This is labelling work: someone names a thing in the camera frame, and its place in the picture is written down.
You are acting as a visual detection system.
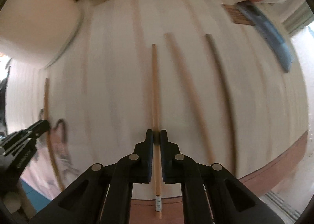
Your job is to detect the blue smartphone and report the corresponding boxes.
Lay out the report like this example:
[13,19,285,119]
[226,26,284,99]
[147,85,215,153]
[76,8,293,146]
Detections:
[236,1,293,73]

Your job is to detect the striped cat table mat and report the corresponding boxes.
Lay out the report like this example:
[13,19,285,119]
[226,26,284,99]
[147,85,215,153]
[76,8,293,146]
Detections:
[6,0,308,223]

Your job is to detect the brown card under phone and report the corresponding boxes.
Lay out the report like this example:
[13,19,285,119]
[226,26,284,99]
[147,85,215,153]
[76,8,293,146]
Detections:
[221,4,254,26]

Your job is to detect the dark chopstick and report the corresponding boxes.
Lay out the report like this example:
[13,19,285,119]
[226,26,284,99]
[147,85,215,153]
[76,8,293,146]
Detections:
[205,34,237,175]

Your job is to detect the cream cylindrical utensil holder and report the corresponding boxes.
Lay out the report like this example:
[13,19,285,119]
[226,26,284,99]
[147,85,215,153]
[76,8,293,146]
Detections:
[1,0,83,67]

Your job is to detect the wooden chopstick green tip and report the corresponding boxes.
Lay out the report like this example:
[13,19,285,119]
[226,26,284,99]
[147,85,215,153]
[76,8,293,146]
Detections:
[164,32,215,164]

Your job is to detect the blue kitchen cabinet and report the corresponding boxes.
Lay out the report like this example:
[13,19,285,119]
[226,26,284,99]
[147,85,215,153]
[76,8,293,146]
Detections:
[21,180,51,213]

